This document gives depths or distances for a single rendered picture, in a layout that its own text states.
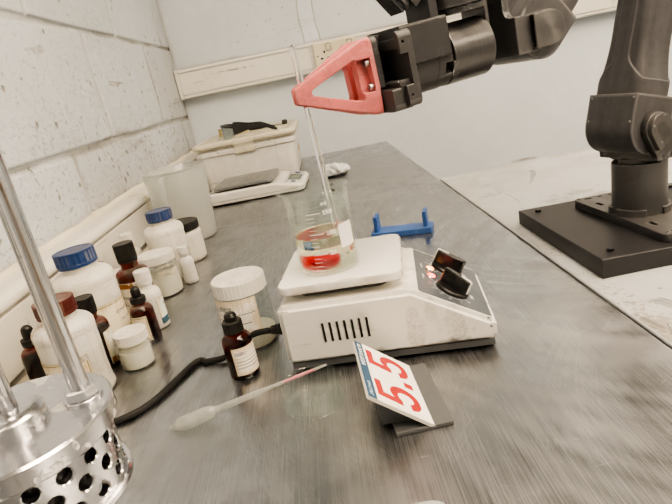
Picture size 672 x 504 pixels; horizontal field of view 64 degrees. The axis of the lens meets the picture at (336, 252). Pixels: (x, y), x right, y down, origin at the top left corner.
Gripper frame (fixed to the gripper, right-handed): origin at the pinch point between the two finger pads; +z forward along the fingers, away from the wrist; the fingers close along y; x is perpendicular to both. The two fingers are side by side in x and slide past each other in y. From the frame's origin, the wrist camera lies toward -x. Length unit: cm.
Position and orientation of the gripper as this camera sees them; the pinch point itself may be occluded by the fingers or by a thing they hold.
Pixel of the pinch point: (302, 95)
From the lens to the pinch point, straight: 51.2
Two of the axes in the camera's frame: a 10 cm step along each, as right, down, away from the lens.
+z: -8.9, 3.4, -2.9
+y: 3.8, 2.2, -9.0
